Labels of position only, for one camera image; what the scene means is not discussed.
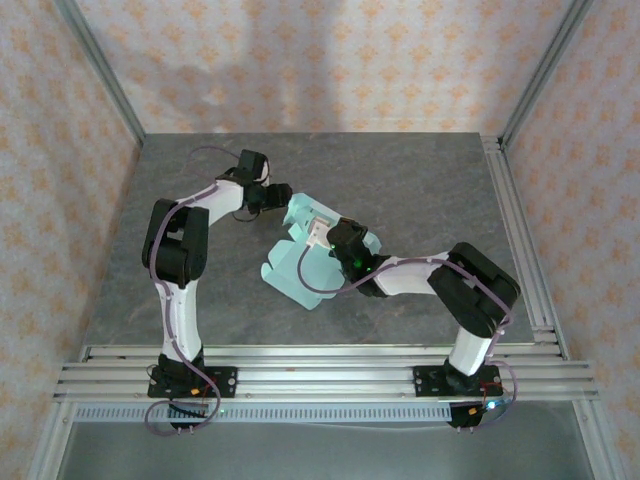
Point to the light teal paper box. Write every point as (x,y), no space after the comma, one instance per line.
(290,270)

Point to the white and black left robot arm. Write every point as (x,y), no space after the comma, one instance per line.
(175,250)

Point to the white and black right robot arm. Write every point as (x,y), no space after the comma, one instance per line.
(475,290)

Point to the grey metal panel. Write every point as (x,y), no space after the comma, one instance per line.
(325,452)

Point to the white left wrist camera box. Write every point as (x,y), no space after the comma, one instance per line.
(262,173)

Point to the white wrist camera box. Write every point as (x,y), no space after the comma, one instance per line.
(318,233)
(262,173)

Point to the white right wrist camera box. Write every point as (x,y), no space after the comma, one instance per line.
(318,233)

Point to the narrow aluminium rail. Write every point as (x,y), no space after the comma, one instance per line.
(325,352)

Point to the wide aluminium base rail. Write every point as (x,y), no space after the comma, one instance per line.
(325,382)

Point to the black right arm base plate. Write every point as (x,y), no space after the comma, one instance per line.
(425,382)

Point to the aluminium side rail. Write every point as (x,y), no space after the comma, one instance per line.
(515,220)

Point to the aluminium frame post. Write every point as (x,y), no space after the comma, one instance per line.
(545,70)
(50,445)
(600,445)
(105,75)

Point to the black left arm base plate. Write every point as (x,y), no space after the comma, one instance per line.
(225,382)

